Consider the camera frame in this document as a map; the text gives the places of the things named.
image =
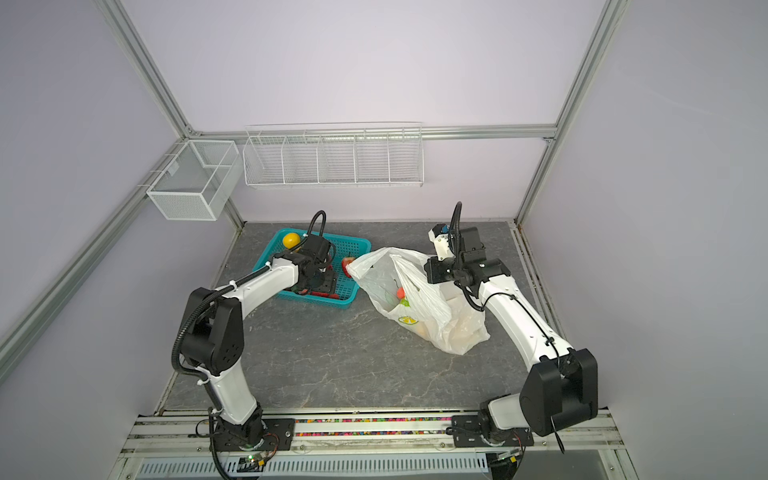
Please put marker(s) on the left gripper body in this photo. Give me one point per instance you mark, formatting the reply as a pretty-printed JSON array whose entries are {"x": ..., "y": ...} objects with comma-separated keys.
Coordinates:
[{"x": 323, "y": 282}]

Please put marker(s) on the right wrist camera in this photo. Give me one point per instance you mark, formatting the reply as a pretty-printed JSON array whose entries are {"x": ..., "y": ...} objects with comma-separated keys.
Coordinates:
[{"x": 440, "y": 237}]

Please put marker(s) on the yellow fake lemon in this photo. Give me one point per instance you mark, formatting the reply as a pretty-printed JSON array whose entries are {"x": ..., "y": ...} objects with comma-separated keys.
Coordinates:
[{"x": 291, "y": 240}]

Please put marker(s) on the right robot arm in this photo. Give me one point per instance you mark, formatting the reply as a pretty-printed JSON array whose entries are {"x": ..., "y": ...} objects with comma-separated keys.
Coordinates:
[{"x": 561, "y": 388}]

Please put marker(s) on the teal plastic basket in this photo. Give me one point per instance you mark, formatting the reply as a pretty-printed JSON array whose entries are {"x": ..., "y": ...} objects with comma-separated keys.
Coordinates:
[{"x": 345, "y": 247}]

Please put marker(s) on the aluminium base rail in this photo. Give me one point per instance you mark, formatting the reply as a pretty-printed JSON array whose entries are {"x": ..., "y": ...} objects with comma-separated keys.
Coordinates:
[{"x": 373, "y": 444}]

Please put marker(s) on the white wire shelf basket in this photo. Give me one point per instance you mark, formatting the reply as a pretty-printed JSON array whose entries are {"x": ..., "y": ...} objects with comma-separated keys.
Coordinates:
[{"x": 334, "y": 154}]

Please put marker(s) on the white plastic bag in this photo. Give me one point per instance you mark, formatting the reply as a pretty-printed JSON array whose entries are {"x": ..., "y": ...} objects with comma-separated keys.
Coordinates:
[{"x": 438, "y": 313}]

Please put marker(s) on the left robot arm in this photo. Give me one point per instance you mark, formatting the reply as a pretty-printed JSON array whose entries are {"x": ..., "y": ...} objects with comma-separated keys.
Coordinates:
[{"x": 210, "y": 340}]

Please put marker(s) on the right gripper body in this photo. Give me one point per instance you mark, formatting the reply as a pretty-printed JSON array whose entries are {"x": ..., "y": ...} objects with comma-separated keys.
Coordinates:
[{"x": 450, "y": 270}]

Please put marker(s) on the white mesh box basket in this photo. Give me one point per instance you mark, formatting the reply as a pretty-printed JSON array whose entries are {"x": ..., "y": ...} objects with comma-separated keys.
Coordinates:
[{"x": 198, "y": 180}]

